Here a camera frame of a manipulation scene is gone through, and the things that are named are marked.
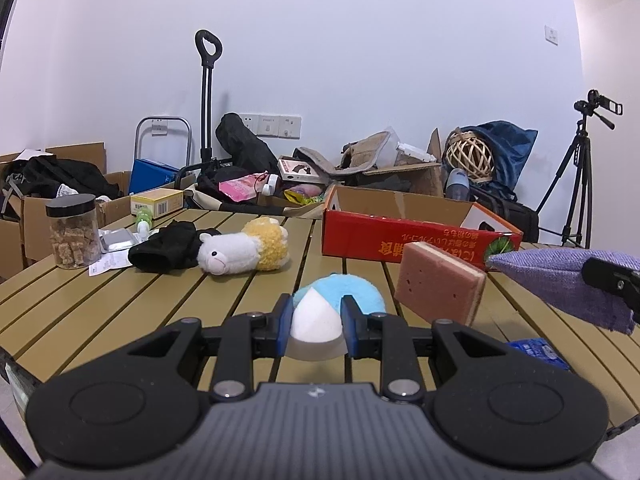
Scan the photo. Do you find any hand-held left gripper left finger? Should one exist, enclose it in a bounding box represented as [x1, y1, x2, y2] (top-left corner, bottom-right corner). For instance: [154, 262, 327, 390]
[120, 294, 293, 403]

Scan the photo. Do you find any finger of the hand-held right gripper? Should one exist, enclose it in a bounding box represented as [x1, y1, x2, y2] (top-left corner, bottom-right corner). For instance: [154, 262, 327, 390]
[581, 256, 640, 326]

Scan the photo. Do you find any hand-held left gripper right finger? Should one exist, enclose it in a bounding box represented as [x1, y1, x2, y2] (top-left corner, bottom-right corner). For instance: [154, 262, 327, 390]
[341, 295, 518, 405]

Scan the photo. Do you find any white foam block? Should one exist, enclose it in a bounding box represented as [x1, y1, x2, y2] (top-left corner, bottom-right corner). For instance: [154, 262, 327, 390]
[287, 291, 348, 362]

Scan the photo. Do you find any purple woven cloth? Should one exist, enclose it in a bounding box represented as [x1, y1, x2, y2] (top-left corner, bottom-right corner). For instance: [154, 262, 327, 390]
[486, 249, 640, 336]

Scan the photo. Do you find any blue round fuzzy pad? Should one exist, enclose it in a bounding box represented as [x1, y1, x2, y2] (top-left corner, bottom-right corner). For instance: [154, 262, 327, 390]
[292, 273, 387, 316]

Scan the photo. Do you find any red cardboard box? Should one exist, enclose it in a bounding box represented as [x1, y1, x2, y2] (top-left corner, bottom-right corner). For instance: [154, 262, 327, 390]
[321, 184, 524, 271]

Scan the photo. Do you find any sheep plush toy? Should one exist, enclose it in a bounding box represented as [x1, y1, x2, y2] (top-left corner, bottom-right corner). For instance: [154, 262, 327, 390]
[196, 216, 291, 276]

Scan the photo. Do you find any pink sponge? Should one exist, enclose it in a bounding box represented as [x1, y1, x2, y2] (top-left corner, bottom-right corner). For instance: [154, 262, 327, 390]
[395, 241, 488, 327]

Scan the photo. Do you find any blue plastic packet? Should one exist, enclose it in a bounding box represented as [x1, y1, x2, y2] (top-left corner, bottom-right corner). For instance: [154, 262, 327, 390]
[506, 338, 571, 372]

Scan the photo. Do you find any black case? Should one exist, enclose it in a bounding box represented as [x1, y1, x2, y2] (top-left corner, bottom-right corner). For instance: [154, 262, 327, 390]
[470, 187, 541, 243]

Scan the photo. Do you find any black tripod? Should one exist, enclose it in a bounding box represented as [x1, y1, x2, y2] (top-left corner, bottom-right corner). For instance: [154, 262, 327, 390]
[535, 110, 593, 250]

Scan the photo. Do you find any yellow snack packet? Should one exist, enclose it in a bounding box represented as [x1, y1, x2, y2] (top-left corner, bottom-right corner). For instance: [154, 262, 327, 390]
[284, 185, 326, 206]

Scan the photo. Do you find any folding slatted camping table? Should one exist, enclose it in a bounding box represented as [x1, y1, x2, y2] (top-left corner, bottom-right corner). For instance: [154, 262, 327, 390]
[0, 207, 640, 441]

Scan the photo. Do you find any black cloth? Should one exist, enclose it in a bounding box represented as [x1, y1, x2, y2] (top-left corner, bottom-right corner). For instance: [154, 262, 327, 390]
[128, 220, 222, 275]

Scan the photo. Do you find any pink packet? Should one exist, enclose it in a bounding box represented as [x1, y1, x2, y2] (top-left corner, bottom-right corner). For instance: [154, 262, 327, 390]
[219, 172, 268, 201]

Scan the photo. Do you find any white box with picture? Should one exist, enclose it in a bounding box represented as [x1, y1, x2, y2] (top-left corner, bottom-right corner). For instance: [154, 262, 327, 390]
[277, 158, 326, 184]

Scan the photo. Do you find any dark blue bag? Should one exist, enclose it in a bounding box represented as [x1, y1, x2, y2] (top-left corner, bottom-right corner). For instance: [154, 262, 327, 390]
[457, 120, 539, 201]

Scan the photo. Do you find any torn cardboard box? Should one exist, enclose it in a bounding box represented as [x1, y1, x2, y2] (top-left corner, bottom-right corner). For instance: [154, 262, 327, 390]
[345, 127, 446, 196]

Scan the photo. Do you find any beige padded mat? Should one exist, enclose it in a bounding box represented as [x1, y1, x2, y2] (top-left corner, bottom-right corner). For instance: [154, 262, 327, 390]
[292, 130, 393, 181]

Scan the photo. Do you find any yellow green carton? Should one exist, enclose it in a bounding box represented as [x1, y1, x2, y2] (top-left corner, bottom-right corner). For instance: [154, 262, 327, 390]
[130, 189, 184, 220]

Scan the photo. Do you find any light blue bottle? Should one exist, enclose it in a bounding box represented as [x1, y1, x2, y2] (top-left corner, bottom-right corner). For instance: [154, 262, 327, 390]
[446, 167, 471, 201]

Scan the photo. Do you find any black rolled bag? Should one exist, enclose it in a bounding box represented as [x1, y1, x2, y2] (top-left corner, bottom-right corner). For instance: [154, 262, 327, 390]
[215, 112, 281, 176]

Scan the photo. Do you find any silver blister pack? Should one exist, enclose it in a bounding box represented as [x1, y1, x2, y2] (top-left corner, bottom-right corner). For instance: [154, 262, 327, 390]
[100, 229, 138, 253]

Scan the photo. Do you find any wicker ball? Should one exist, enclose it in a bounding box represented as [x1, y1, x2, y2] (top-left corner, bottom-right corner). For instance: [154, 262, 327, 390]
[445, 128, 496, 181]

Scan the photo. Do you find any white paper sheet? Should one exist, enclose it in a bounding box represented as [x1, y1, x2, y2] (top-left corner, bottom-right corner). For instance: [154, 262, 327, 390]
[88, 227, 133, 277]

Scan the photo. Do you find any blue box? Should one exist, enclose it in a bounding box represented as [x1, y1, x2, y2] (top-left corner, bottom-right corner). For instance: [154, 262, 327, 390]
[129, 158, 181, 196]

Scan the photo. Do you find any brown cardboard box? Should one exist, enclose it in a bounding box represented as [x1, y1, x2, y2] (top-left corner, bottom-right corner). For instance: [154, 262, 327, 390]
[20, 171, 133, 266]

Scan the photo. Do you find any clear jar with brown cubes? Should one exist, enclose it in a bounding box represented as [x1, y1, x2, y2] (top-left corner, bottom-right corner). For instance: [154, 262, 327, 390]
[46, 194, 102, 270]

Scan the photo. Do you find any black folding wagon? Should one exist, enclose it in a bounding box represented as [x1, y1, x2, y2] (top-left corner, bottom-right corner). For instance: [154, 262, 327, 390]
[180, 30, 236, 196]

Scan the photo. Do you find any black backpack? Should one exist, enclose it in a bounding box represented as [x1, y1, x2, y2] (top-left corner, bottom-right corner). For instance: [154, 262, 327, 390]
[0, 155, 121, 221]

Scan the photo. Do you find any large open cardboard box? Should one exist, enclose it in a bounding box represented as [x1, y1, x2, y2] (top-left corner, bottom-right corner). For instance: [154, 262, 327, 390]
[0, 142, 107, 281]

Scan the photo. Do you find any wide wall socket plate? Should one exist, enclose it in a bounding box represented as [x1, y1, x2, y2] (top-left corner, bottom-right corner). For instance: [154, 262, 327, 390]
[239, 113, 303, 139]

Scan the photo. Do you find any white folding cart frame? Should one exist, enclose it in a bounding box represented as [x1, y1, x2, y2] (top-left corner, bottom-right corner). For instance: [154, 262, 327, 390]
[135, 116, 194, 167]

